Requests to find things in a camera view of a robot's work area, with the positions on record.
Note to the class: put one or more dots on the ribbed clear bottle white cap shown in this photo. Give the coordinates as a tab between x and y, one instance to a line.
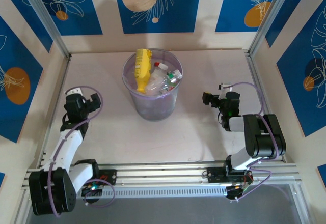
165	89

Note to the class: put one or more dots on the large clear bottle red label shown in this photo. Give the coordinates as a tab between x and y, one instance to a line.
154	84

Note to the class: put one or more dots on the yellow plastic bottle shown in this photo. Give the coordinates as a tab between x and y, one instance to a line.
142	68

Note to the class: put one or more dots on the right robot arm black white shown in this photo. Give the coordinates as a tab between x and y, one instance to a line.
265	137

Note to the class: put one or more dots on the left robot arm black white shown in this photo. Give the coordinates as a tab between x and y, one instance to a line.
68	145

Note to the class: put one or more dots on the translucent purple round bin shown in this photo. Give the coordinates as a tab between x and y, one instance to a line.
152	107

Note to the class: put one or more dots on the grey metal panel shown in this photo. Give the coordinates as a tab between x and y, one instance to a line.
163	211

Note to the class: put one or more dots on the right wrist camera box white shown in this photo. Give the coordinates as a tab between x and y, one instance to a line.
223	85

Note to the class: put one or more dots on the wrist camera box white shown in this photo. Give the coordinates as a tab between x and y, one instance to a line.
75	91
223	85

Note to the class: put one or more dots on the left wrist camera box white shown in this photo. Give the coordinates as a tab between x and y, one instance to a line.
75	91

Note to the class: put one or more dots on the aluminium table side rail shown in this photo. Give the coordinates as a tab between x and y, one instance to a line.
64	71
252	68

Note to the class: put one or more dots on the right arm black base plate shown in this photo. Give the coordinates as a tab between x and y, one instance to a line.
216	175

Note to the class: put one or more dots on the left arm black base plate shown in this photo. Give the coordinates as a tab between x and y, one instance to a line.
108	177

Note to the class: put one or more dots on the aluminium mounting rail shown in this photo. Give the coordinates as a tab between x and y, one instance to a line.
158	174

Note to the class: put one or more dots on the aluminium frame post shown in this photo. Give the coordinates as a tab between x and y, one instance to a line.
270	17
44	17

